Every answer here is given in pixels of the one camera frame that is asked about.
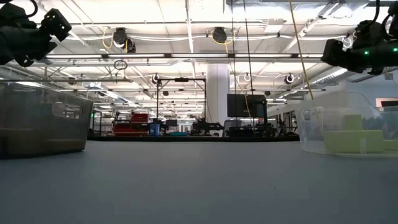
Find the red tool cabinet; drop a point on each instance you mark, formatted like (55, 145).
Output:
(130, 129)

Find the silver ventilation duct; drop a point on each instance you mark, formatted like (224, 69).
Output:
(332, 76)

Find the long ceiling light strip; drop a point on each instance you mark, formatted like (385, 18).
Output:
(199, 55)

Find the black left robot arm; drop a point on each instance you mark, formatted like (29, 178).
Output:
(12, 40)

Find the black monitor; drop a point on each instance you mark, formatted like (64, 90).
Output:
(242, 105)

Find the black table frame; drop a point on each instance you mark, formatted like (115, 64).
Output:
(192, 138)

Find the grey horizontal ceiling pipe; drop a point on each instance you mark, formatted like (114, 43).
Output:
(93, 80)

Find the background black robot arm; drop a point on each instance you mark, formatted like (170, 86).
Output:
(205, 126)

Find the blue container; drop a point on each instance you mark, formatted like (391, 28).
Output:
(154, 128)

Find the clear plastic bin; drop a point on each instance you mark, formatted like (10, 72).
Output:
(311, 137)

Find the dark wall screen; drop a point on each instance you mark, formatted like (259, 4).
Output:
(388, 103)

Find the yellow-green wooden cylinder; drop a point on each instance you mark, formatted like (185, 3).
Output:
(353, 122)

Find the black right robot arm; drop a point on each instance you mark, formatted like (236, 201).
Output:
(388, 53)

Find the black frame stand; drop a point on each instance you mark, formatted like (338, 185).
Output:
(182, 79)

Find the dark grey translucent bin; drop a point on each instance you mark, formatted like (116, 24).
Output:
(37, 109)

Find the teal container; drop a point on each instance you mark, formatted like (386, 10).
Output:
(178, 133)

